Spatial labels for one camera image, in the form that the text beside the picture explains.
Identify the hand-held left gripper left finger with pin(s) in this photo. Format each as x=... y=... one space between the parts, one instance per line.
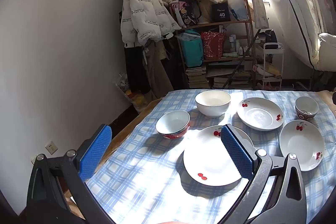
x=95 y=150

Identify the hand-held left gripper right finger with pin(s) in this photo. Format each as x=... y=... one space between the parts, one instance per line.
x=236 y=151

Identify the white cherry print plate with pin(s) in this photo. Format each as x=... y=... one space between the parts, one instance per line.
x=210 y=158
x=299 y=145
x=260 y=115

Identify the large white bowl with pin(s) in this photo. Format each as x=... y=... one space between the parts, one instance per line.
x=212 y=102

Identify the small red patterned bowl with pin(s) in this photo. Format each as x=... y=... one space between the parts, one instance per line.
x=172 y=121

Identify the red stamped patterned bowl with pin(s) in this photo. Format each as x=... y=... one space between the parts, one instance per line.
x=306 y=106

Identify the blue plaid cloth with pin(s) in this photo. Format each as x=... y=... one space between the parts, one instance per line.
x=147 y=182

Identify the clear plastic bag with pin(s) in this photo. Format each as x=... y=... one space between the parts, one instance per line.
x=126 y=87

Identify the wide stack of books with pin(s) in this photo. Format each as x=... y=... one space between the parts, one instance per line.
x=231 y=81

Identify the narrow stack of books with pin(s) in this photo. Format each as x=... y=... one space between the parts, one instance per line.
x=195 y=77

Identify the black hanging trousers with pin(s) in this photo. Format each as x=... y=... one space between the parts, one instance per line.
x=135 y=69

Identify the dark leaning pole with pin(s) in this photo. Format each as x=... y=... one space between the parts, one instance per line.
x=241 y=60

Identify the beige hanging garment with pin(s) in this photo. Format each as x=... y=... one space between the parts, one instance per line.
x=157 y=69

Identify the teal bag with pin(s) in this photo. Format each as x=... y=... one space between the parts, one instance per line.
x=193 y=53

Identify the red patterned bag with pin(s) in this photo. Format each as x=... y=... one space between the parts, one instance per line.
x=212 y=45

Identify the tall white bottle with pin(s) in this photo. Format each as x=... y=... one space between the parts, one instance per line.
x=232 y=43

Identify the white utility cart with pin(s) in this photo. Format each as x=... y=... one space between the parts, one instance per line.
x=273 y=45

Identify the black bag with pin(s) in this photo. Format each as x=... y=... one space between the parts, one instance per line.
x=270 y=37

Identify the wooden shelf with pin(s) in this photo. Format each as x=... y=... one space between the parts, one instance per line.
x=231 y=22

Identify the white pillow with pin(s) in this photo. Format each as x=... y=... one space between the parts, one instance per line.
x=328 y=50

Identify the black box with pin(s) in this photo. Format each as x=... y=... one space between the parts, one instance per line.
x=221 y=14

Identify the white plastic bag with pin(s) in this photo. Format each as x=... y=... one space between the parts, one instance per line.
x=237 y=6

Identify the white puffer jacket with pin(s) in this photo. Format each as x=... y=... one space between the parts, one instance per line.
x=144 y=11

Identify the colourful printed tote bag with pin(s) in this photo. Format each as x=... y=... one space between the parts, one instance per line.
x=183 y=12

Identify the brown cardboard box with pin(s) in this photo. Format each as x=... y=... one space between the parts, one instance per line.
x=207 y=3

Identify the white quilt with black trim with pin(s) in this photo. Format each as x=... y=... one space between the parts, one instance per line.
x=294 y=11

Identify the wall socket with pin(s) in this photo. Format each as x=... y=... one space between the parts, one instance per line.
x=51 y=147

